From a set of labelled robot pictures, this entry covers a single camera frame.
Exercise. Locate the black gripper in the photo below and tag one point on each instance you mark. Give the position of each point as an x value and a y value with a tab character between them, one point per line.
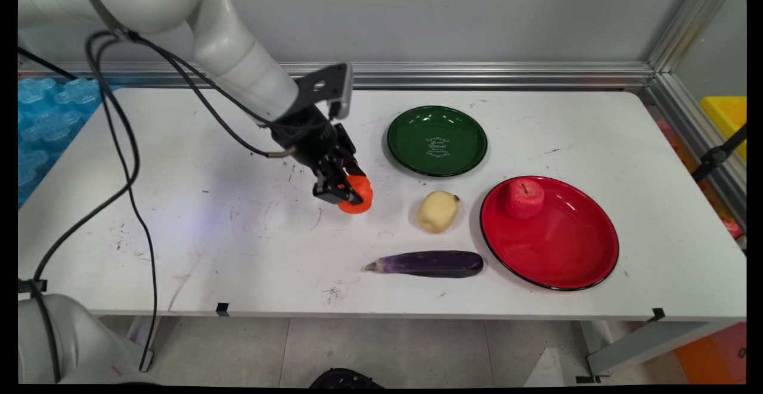
307	135

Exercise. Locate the orange carrot chunk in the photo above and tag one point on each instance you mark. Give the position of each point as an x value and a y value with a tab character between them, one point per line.
359	197

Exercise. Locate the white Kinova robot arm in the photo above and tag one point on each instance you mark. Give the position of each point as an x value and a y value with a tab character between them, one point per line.
232	54

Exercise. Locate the dark green round plate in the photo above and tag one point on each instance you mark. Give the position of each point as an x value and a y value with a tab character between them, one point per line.
437	140

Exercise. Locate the pale yellow potato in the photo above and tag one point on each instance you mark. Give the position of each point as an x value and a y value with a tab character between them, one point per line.
437	211

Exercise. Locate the purple eggplant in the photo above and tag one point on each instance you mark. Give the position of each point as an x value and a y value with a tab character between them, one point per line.
435	263

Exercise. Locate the black tape marker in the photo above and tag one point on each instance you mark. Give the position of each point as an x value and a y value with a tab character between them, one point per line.
657	314
222	309

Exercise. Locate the red apple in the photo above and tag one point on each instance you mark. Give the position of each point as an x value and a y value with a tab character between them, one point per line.
525	198

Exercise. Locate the black round floor object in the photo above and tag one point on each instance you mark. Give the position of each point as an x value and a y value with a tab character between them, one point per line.
346	379

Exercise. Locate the red round plate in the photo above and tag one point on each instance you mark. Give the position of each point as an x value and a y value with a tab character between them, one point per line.
554	245

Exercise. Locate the white table leg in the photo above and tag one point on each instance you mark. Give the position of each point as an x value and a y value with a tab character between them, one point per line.
644	343
134	337

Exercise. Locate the black stand clamp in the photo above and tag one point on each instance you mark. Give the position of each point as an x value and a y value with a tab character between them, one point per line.
715	157

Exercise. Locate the yellow plastic box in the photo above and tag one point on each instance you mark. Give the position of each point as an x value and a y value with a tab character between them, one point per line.
727	117

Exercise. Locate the orange box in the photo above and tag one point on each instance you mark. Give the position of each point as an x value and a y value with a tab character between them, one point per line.
712	355

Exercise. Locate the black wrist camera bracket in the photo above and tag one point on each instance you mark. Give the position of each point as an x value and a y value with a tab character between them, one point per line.
334	81

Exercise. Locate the horizontal aluminium frame rail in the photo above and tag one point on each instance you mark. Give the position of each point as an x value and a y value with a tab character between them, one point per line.
506	75

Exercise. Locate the slanted aluminium side rail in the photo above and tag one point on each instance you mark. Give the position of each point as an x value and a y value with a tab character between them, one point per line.
691	120

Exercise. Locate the upright aluminium frame post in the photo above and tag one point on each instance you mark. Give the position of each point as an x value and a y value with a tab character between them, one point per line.
691	21

